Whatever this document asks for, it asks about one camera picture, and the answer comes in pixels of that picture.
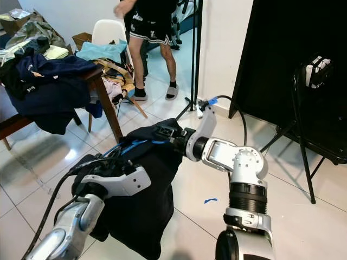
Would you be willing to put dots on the blue plastic hanger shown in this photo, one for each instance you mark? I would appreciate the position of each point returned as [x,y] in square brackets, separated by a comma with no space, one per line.
[141,142]

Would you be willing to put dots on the black shirt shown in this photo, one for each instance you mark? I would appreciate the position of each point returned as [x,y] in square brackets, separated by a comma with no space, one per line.
[141,222]

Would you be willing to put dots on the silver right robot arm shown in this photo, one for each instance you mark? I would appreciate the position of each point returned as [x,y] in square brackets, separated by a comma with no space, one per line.
[246,162]

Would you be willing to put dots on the blue tape tag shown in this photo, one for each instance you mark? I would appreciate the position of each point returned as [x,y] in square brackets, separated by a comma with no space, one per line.
[212,102]

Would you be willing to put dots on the brown wooden table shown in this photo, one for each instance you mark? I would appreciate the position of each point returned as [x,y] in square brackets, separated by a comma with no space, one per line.
[108,114]

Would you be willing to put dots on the black tripod stand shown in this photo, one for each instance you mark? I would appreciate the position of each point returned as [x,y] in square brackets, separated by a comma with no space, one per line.
[195,81]

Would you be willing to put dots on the blue floor tape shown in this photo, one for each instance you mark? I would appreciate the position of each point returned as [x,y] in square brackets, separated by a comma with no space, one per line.
[211,200]

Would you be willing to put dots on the navy blue garment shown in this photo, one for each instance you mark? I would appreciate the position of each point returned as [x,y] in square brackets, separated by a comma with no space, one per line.
[54,97]

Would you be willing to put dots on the teal cloth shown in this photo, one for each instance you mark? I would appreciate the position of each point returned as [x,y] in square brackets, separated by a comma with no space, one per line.
[100,51]

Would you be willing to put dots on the person in black shorts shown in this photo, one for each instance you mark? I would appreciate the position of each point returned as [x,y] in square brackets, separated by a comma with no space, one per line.
[149,21]

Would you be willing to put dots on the white chair wooden legs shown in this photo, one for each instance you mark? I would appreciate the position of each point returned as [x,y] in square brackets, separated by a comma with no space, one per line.
[108,31]

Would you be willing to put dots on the pale yellow cloth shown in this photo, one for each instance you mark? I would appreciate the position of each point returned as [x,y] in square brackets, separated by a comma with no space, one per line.
[57,52]

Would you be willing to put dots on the black door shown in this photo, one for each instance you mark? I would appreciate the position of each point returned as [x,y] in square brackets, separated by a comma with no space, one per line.
[276,54]

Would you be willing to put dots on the black printed garment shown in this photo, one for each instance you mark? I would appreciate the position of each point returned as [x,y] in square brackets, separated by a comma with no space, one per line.
[21,76]

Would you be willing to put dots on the small cardboard box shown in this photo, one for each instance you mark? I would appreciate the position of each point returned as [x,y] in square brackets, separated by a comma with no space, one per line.
[81,40]

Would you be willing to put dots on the black folding chair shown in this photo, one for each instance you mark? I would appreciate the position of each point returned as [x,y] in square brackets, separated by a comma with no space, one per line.
[308,173]

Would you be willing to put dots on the black white bag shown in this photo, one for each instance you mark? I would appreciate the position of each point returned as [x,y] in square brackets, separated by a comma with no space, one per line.
[319,71]

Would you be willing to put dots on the grey green crinkled bag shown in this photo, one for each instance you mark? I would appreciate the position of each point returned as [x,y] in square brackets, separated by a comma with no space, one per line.
[32,30]

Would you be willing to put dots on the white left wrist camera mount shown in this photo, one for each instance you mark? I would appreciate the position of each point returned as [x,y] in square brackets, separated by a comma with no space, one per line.
[124,183]

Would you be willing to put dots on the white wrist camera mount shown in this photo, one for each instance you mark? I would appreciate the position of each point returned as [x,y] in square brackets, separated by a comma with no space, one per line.
[207,122]
[124,183]

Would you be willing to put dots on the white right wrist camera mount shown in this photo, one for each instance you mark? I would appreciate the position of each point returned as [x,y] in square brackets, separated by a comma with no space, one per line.
[207,122]

